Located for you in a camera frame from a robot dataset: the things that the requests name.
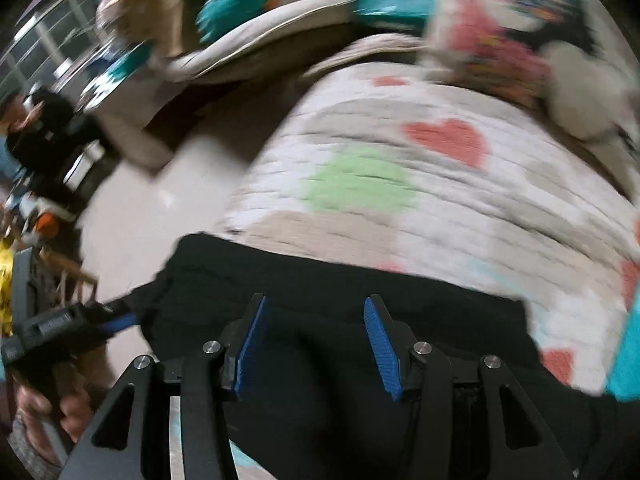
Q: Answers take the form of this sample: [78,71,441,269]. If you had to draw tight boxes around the black pants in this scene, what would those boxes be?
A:
[131,232,616,480]

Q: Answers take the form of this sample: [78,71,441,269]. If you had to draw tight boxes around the wooden chair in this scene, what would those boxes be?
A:
[10,240,101,306]

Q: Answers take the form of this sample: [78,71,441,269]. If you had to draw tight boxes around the white heart print blanket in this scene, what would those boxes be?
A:
[220,35,640,401]

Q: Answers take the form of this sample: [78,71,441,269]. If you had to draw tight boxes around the colourful printed blanket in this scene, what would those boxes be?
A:
[385,0,640,111]

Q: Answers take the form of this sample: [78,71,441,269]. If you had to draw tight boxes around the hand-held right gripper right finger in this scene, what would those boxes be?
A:
[363,294,576,480]

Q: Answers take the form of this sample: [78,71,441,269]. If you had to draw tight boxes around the teal patterned cloth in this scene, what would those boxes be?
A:
[82,0,441,106]

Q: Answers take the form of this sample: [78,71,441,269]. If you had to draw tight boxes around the white plush pillow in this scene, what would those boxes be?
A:
[537,40,636,141]

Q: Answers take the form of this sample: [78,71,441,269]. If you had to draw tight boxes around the beige cushion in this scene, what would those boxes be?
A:
[145,0,361,83]

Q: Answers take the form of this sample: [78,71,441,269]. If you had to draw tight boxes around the person's left hand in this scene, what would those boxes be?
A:
[12,355,108,446]

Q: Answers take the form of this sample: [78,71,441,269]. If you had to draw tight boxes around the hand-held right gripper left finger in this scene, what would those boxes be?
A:
[64,293,268,480]

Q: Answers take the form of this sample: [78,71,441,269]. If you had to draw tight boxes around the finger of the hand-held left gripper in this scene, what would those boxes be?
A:
[97,296,143,338]

